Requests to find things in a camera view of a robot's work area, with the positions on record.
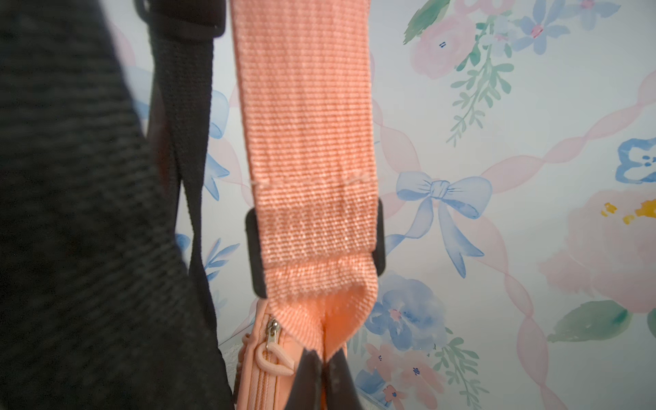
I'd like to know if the black crossbody bag front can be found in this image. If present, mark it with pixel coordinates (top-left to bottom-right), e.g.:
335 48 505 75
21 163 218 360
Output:
1 1 232 409

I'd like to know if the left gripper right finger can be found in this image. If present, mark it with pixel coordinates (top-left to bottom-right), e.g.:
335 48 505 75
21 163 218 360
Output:
322 350 363 410

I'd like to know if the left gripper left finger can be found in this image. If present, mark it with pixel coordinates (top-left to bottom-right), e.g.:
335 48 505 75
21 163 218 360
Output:
285 350 323 410

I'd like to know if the pink bag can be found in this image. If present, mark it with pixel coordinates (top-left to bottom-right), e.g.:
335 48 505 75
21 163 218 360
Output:
231 1 384 409

